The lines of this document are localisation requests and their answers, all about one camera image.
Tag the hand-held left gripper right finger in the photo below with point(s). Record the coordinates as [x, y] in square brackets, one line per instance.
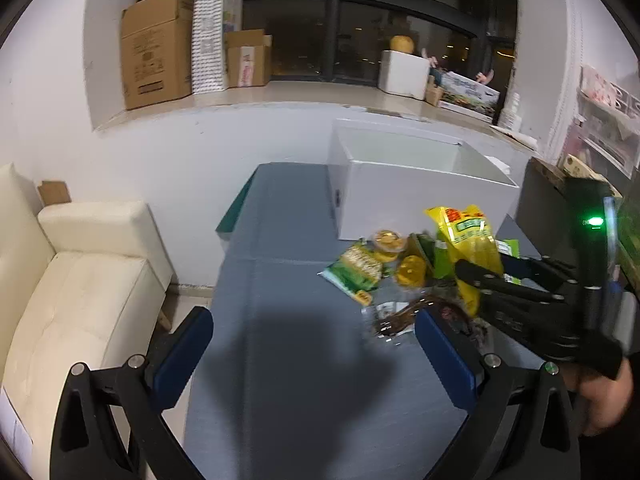
[442, 355]

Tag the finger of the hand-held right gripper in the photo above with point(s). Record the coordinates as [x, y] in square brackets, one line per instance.
[500, 295]
[530, 269]

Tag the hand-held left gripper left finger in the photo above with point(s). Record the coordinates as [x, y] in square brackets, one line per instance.
[185, 355]

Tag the yellow snack bag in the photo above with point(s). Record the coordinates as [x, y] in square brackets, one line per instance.
[470, 245]

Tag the yellow jelly cup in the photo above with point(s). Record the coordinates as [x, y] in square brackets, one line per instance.
[412, 270]

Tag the large white foam box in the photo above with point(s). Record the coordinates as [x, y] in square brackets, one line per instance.
[400, 195]

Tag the clear packet of dark snacks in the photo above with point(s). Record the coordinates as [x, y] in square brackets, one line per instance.
[395, 322]

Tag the person's right hand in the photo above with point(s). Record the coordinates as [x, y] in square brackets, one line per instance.
[607, 402]

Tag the small green snack packet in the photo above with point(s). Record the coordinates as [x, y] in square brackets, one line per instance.
[510, 249]

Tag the bright green snack packet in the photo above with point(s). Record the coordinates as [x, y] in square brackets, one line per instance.
[442, 260]

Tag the dark green snack packet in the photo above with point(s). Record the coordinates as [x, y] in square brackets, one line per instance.
[422, 247]

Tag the green yellow printed snack packet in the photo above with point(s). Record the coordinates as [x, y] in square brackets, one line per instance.
[357, 270]

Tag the jelly cup with cartoon lid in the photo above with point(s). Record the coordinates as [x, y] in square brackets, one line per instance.
[386, 242]

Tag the cream leather sofa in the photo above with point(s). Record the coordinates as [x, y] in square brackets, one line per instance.
[75, 285]

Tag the white storage rack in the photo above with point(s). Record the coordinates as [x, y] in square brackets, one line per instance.
[605, 120]

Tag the printed flat carton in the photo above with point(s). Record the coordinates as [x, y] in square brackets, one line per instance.
[467, 95]

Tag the cardboard scrap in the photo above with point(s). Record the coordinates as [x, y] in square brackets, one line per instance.
[54, 192]

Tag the small white foam box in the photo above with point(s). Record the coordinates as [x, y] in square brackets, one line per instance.
[402, 75]

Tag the yellow pomelo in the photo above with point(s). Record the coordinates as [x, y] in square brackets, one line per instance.
[402, 44]

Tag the small open cardboard box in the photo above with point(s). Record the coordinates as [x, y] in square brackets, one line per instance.
[247, 62]

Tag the large brown cardboard box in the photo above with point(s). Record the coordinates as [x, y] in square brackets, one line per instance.
[155, 50]

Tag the white patterned paper bag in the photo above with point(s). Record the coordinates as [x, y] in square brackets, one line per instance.
[207, 40]

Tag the dark window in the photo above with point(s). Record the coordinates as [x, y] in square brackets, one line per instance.
[310, 35]

